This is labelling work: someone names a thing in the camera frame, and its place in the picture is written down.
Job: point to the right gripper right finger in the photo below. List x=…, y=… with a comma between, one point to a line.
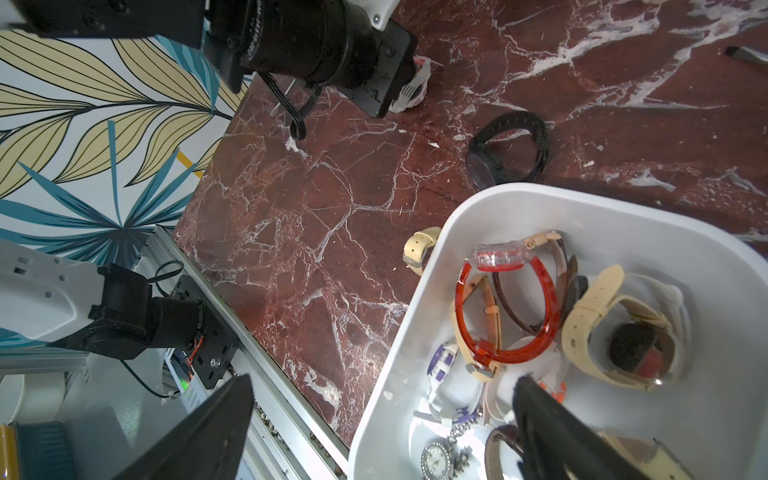
x=556, y=445

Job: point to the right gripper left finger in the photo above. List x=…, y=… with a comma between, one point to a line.
x=207, y=444

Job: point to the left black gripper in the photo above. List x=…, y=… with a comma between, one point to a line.
x=330, y=43

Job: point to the orange clear strap watch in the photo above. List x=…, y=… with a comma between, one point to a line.
x=549, y=370

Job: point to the silver pendant chain watch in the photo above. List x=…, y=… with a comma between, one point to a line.
x=446, y=457

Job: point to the clear strap purple watch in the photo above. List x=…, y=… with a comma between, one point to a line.
x=452, y=398

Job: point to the red transparent watch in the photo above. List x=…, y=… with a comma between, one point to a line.
x=545, y=254

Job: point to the black band watch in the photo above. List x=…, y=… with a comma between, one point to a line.
x=513, y=147

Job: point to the small beige watch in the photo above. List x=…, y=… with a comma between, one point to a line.
x=417, y=246

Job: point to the pink beige strap watch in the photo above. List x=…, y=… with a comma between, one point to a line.
x=414, y=92

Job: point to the dark strap rose gold watch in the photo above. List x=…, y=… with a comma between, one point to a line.
x=476, y=321

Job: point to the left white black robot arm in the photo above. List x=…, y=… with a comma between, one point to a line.
x=97, y=99

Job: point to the white plastic storage tray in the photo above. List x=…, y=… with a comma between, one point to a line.
x=714, y=419

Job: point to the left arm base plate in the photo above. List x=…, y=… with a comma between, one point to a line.
x=211, y=354

